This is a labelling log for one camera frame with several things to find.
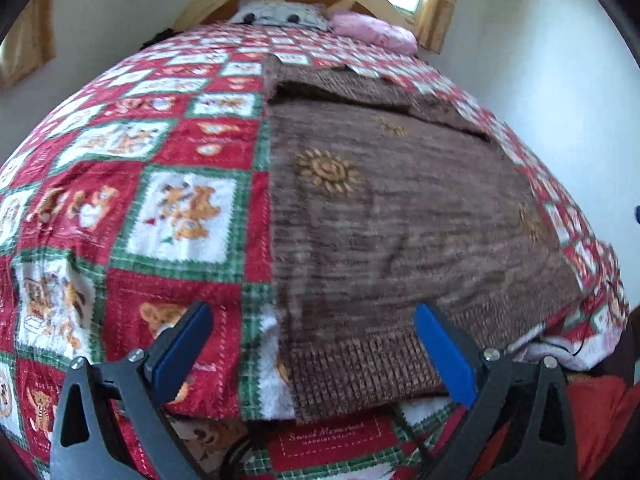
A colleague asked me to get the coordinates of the brown knit sweater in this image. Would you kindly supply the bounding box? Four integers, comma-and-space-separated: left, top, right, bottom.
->
262, 55, 583, 423

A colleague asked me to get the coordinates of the grey patterned pillow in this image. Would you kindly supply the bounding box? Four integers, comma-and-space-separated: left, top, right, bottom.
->
230, 0, 332, 31

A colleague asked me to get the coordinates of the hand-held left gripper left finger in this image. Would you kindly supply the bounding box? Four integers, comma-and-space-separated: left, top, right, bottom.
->
50, 301, 216, 480

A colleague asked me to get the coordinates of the yellow curtain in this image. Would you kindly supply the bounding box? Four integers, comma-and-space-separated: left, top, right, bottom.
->
417, 0, 468, 53
0, 0, 57, 90

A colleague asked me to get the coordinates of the dark cloth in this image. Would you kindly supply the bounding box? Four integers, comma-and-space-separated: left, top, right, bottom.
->
141, 29, 176, 48

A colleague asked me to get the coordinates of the orange red cloth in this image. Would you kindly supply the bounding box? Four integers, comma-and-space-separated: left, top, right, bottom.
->
505, 372, 632, 480

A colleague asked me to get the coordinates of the red teddy bear printed blanket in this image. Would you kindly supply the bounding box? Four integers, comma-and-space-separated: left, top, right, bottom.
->
0, 22, 631, 480

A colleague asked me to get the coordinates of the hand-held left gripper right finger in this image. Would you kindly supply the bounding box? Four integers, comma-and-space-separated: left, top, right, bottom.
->
414, 302, 587, 480

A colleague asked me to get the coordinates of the pink pillow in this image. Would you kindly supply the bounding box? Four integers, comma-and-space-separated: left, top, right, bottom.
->
331, 11, 417, 55

